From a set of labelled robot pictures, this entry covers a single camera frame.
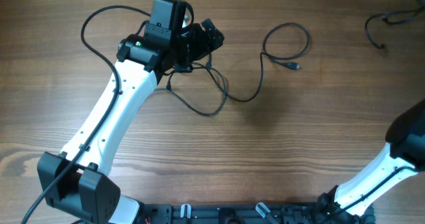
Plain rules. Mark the black aluminium base frame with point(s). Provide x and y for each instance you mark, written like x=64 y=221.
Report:
x=296 y=213

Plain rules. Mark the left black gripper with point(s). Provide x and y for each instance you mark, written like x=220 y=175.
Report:
x=203 y=46

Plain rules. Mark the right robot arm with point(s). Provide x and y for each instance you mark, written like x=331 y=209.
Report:
x=402 y=157

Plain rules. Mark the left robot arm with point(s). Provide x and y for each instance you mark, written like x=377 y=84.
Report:
x=76 y=180

